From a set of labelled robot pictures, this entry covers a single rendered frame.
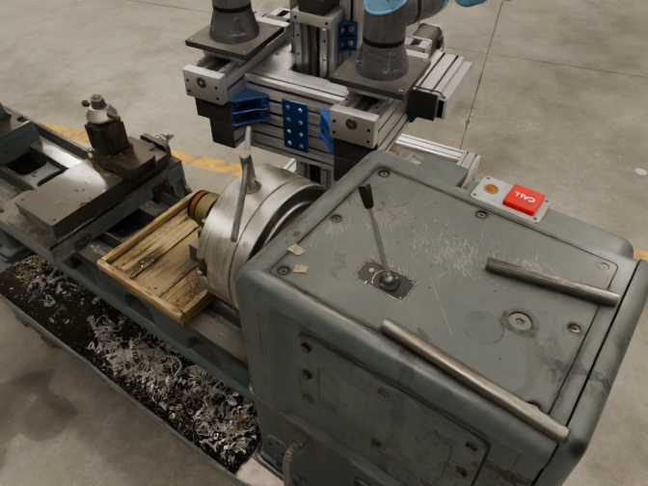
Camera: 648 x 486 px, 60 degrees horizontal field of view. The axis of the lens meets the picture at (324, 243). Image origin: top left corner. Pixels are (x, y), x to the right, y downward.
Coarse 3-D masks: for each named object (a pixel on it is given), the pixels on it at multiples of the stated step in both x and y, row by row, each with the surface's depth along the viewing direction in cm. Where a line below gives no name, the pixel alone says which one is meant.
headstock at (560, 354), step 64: (384, 192) 106; (448, 192) 106; (256, 256) 96; (320, 256) 94; (448, 256) 94; (512, 256) 95; (576, 256) 95; (256, 320) 98; (320, 320) 86; (448, 320) 85; (512, 320) 85; (576, 320) 85; (256, 384) 114; (320, 384) 99; (384, 384) 87; (448, 384) 78; (512, 384) 77; (576, 384) 77; (384, 448) 100; (448, 448) 86; (512, 448) 75; (576, 448) 73
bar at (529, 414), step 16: (384, 320) 82; (400, 336) 81; (416, 336) 80; (432, 352) 79; (448, 368) 77; (464, 368) 77; (480, 384) 75; (496, 384) 75; (496, 400) 74; (512, 400) 73; (528, 416) 72; (544, 416) 72; (544, 432) 71; (560, 432) 70
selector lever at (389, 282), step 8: (376, 224) 87; (376, 232) 88; (376, 240) 88; (384, 256) 89; (384, 264) 89; (384, 272) 90; (384, 280) 90; (392, 280) 90; (384, 288) 89; (392, 288) 89
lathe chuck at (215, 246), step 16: (240, 176) 113; (256, 176) 113; (272, 176) 113; (288, 176) 114; (224, 192) 111; (256, 192) 109; (272, 192) 109; (224, 208) 109; (256, 208) 107; (208, 224) 110; (224, 224) 108; (208, 240) 110; (224, 240) 108; (208, 256) 110; (224, 256) 108; (208, 272) 112; (224, 272) 109; (208, 288) 118; (224, 288) 112
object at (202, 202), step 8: (200, 192) 128; (208, 192) 129; (192, 200) 127; (200, 200) 127; (208, 200) 125; (216, 200) 125; (192, 208) 127; (200, 208) 125; (208, 208) 124; (192, 216) 128; (200, 216) 125; (200, 224) 127
